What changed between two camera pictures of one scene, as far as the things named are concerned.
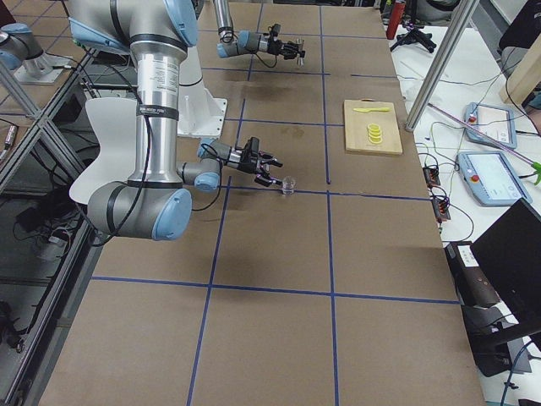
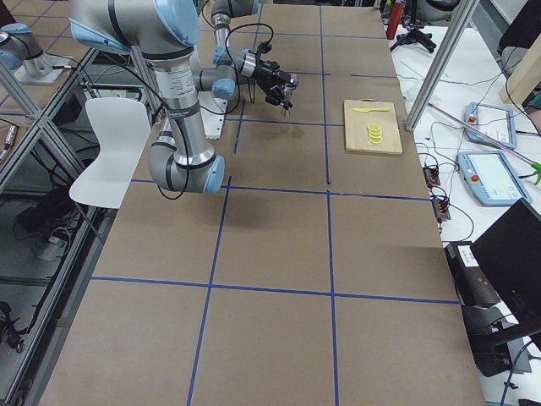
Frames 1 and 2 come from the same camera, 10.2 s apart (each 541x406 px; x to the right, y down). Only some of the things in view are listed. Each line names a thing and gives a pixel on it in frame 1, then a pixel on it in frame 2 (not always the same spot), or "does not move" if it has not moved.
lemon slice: x=374 y=127 does not move
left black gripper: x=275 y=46 → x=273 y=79
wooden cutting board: x=372 y=127 does not move
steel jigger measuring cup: x=300 y=61 → x=287 y=95
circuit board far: x=432 y=176 does not move
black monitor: x=510 y=255 does not move
